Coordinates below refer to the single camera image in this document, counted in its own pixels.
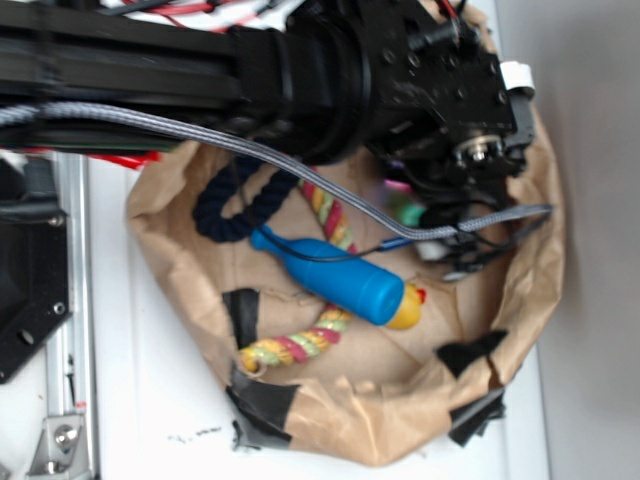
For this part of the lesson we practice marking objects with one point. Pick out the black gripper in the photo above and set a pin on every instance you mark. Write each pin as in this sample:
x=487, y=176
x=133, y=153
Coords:
x=437, y=113

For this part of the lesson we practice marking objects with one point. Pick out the green plush animal toy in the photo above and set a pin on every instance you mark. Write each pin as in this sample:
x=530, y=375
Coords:
x=402, y=203

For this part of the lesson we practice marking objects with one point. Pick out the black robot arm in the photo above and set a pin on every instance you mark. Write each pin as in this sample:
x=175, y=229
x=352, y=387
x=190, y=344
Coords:
x=300, y=89

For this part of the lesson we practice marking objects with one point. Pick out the blue plastic bottle toy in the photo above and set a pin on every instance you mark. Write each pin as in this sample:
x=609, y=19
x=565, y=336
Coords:
x=347, y=281

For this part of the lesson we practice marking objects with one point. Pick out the yellow rubber duck toy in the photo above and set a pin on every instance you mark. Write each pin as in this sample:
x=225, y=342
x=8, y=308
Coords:
x=409, y=310

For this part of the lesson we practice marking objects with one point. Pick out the brown paper bag bin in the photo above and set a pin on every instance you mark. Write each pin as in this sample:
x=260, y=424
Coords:
x=378, y=394

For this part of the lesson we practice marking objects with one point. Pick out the navy blue rope toy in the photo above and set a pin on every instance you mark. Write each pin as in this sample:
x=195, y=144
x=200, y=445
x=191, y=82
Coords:
x=224, y=213

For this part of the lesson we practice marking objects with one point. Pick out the multicolour rope toy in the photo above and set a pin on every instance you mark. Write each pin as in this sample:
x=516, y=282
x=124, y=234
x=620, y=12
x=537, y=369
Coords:
x=332, y=322

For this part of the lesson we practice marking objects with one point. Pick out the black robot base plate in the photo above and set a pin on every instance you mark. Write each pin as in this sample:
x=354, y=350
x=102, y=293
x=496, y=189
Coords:
x=35, y=295

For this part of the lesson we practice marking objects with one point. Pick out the aluminium extrusion rail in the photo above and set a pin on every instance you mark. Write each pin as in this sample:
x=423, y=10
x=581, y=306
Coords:
x=70, y=358

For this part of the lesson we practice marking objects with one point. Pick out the metal corner bracket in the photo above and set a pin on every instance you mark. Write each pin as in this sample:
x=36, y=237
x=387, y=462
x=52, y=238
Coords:
x=62, y=451

